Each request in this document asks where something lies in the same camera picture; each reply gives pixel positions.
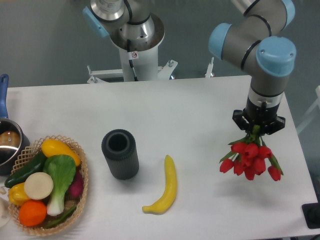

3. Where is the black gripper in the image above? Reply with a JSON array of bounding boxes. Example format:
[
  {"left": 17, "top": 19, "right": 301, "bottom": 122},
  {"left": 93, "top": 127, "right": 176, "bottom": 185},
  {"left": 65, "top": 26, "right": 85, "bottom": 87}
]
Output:
[{"left": 232, "top": 87, "right": 286, "bottom": 135}]

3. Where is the red tulip bouquet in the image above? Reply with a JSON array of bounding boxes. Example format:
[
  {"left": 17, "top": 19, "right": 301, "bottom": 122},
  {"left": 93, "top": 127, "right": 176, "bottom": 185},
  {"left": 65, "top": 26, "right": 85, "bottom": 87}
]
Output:
[{"left": 219, "top": 125, "right": 283, "bottom": 182}]

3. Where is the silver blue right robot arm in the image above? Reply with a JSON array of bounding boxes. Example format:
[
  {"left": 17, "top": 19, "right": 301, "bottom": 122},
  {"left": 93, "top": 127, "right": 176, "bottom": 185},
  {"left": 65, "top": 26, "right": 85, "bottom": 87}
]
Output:
[{"left": 208, "top": 0, "right": 297, "bottom": 135}]

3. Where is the dark grey ribbed vase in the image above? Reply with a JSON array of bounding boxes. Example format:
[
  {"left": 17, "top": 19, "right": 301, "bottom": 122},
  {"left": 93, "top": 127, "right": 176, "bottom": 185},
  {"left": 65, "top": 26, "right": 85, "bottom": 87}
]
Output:
[{"left": 101, "top": 129, "right": 140, "bottom": 180}]

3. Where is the black device at table edge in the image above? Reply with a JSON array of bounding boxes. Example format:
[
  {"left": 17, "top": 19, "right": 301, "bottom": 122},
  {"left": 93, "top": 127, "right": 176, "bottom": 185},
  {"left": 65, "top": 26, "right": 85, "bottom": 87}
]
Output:
[{"left": 301, "top": 202, "right": 320, "bottom": 229}]

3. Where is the yellow banana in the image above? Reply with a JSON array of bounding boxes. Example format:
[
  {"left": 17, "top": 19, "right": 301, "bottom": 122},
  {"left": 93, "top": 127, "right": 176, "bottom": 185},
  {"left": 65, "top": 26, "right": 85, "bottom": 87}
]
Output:
[{"left": 142, "top": 155, "right": 178, "bottom": 215}]

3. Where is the purple sweet potato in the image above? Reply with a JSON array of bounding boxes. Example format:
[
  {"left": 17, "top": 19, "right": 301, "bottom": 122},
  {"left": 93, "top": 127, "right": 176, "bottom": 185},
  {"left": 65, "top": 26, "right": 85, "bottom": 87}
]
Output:
[{"left": 68, "top": 169, "right": 84, "bottom": 198}]

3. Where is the green bok choy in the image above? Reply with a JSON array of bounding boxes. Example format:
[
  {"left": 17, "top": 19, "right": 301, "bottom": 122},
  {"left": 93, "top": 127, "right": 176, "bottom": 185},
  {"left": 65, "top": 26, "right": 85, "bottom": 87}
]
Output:
[{"left": 43, "top": 154, "right": 76, "bottom": 216}]

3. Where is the green chili pepper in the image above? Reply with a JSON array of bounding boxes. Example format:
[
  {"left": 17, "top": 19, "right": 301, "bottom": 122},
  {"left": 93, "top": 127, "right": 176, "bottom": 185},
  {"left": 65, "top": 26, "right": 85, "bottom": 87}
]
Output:
[{"left": 43, "top": 206, "right": 77, "bottom": 229}]

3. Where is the yellow squash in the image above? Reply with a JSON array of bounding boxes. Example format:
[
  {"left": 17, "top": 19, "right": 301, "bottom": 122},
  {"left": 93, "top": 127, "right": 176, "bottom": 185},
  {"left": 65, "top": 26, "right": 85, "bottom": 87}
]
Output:
[{"left": 41, "top": 138, "right": 81, "bottom": 167}]

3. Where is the woven wicker basket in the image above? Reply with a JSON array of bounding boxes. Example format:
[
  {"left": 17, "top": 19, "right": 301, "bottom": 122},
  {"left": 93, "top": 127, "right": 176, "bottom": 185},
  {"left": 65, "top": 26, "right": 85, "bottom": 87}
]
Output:
[{"left": 8, "top": 135, "right": 89, "bottom": 237}]

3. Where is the green cucumber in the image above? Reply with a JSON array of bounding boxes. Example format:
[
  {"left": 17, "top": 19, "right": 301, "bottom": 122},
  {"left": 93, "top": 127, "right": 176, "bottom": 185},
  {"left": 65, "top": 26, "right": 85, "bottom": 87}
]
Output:
[{"left": 4, "top": 151, "right": 47, "bottom": 189}]

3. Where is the white round radish slice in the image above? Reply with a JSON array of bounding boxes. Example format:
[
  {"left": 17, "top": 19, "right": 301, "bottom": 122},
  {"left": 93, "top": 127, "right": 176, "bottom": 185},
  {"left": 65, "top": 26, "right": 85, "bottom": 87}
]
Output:
[{"left": 24, "top": 172, "right": 54, "bottom": 200}]

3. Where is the orange fruit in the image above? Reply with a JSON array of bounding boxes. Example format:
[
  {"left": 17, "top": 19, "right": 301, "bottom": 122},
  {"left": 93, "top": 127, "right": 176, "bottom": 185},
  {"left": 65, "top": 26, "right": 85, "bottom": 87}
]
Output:
[{"left": 18, "top": 200, "right": 47, "bottom": 227}]

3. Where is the yellow bell pepper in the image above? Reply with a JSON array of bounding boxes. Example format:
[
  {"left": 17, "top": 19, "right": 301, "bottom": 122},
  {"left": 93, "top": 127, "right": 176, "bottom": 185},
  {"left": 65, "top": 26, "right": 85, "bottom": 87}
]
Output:
[{"left": 8, "top": 182, "right": 30, "bottom": 206}]

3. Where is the white frame at right edge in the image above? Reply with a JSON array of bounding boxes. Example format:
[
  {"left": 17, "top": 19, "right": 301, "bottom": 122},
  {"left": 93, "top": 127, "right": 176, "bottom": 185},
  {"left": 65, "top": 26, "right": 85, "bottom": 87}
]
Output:
[{"left": 296, "top": 85, "right": 320, "bottom": 135}]

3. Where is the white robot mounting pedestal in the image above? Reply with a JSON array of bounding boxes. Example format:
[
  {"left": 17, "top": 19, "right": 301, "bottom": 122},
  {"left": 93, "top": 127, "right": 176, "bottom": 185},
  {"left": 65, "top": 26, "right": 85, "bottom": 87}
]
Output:
[{"left": 87, "top": 46, "right": 178, "bottom": 84}]

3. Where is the blue handled saucepan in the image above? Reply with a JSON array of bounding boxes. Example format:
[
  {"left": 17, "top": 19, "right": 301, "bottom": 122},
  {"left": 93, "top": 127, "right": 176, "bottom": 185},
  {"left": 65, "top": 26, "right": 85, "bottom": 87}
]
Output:
[{"left": 0, "top": 74, "right": 30, "bottom": 176}]

